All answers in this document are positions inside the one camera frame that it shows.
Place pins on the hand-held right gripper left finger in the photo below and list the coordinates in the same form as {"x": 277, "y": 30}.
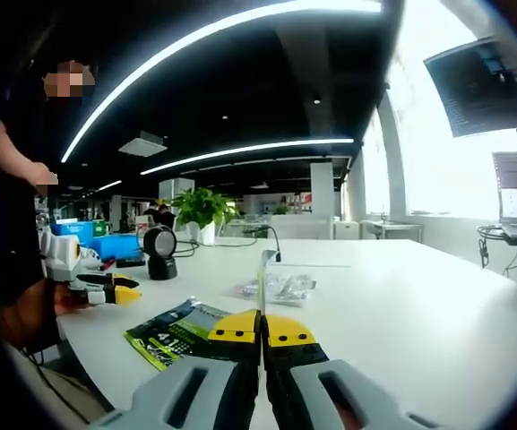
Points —
{"x": 222, "y": 380}

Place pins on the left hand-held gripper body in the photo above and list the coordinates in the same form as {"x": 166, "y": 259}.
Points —
{"x": 61, "y": 260}

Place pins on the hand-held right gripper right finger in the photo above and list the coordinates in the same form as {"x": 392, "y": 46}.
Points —
{"x": 303, "y": 380}

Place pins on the green black sheet goods packet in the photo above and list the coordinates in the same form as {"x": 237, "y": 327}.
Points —
{"x": 168, "y": 340}

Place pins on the clear white sheet goods packet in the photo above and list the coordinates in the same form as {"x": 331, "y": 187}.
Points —
{"x": 247, "y": 291}

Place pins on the printed clear sheet goods packet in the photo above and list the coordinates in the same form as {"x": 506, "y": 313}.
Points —
{"x": 289, "y": 286}

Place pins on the silver green-edged sheet goods packet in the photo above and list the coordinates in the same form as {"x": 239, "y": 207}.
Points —
{"x": 267, "y": 260}

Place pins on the person's left hand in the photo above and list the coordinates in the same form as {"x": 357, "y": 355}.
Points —
{"x": 67, "y": 300}

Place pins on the black flat box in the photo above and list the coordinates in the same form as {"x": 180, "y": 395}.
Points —
{"x": 130, "y": 262}

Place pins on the blue plastic bin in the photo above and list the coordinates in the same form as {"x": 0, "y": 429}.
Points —
{"x": 119, "y": 244}
{"x": 72, "y": 233}

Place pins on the white game controller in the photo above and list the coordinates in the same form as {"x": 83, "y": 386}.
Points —
{"x": 91, "y": 256}

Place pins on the green box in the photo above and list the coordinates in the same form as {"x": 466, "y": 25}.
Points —
{"x": 99, "y": 229}

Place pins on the black barcode scanner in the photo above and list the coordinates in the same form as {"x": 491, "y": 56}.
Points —
{"x": 161, "y": 244}

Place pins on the white table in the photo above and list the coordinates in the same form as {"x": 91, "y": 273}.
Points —
{"x": 397, "y": 322}

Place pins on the potted green plant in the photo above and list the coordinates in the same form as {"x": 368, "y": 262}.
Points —
{"x": 200, "y": 208}

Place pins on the white power strip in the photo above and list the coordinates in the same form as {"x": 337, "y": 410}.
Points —
{"x": 321, "y": 265}

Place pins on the person's beige clothing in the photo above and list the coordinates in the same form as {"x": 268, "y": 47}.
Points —
{"x": 38, "y": 403}

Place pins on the ceiling air vent unit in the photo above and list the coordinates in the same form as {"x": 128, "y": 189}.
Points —
{"x": 143, "y": 145}

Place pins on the white partition panel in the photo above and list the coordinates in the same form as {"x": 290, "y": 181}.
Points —
{"x": 303, "y": 227}

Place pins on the steel sink table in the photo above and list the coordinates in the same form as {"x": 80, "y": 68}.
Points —
{"x": 397, "y": 226}

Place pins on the ceiling light strip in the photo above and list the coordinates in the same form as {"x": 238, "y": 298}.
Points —
{"x": 330, "y": 5}
{"x": 262, "y": 147}

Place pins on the dark wall monitor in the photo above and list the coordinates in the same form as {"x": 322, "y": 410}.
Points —
{"x": 477, "y": 89}

